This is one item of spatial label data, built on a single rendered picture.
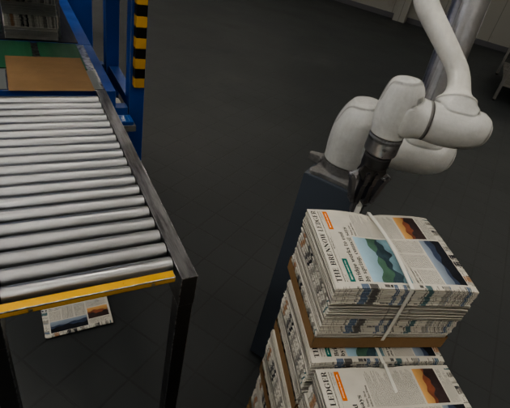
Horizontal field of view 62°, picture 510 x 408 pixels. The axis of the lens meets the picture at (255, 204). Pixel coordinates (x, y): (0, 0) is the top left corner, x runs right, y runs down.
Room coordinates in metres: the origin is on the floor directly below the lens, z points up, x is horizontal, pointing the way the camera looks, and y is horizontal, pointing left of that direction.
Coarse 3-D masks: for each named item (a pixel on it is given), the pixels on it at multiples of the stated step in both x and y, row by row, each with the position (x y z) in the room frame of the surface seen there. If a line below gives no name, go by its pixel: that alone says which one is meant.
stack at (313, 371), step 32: (288, 288) 0.91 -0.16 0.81; (288, 320) 0.85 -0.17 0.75; (288, 352) 0.79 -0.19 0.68; (320, 352) 0.70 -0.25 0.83; (352, 352) 0.72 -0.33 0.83; (384, 352) 0.74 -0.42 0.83; (416, 352) 0.77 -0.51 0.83; (256, 384) 0.93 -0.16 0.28; (320, 384) 0.61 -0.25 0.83; (352, 384) 0.63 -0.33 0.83; (384, 384) 0.65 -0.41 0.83; (416, 384) 0.67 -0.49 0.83; (448, 384) 0.69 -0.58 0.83
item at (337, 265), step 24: (312, 216) 0.93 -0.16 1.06; (336, 216) 0.96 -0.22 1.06; (360, 216) 0.99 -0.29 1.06; (312, 240) 0.87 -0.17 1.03; (336, 240) 0.85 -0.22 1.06; (360, 240) 0.88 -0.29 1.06; (312, 264) 0.84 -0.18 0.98; (336, 264) 0.77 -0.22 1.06; (360, 264) 0.79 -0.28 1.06; (384, 264) 0.81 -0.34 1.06; (312, 288) 0.80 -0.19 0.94; (336, 288) 0.69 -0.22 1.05; (360, 288) 0.71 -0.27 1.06; (384, 288) 0.72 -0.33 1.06; (312, 312) 0.76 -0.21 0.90; (336, 312) 0.71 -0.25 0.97; (360, 312) 0.72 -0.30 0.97; (384, 312) 0.74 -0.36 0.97; (336, 336) 0.71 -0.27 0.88; (360, 336) 0.73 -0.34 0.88
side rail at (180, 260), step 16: (112, 112) 1.76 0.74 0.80; (128, 144) 1.51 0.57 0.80; (128, 160) 1.39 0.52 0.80; (144, 176) 1.31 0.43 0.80; (144, 192) 1.22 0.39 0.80; (160, 208) 1.15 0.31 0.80; (160, 224) 1.07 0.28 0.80; (176, 240) 1.01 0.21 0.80; (176, 256) 0.94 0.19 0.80; (176, 272) 0.89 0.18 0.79; (192, 272) 0.89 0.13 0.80; (176, 288) 0.88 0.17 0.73; (192, 288) 0.87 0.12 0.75
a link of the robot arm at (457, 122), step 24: (432, 0) 1.26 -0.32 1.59; (432, 24) 1.22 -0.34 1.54; (456, 48) 1.18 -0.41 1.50; (456, 72) 1.15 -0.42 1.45; (456, 96) 1.08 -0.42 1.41; (432, 120) 1.03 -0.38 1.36; (456, 120) 1.03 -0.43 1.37; (480, 120) 1.05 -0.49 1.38; (456, 144) 1.03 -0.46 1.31; (480, 144) 1.04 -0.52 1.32
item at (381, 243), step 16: (368, 224) 0.96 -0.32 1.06; (384, 224) 0.98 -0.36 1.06; (384, 240) 0.91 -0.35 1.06; (384, 256) 0.84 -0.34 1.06; (400, 256) 0.86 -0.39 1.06; (400, 272) 0.79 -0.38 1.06; (416, 288) 0.75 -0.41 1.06; (400, 304) 0.74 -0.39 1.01; (384, 320) 0.74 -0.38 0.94; (400, 320) 0.76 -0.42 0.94
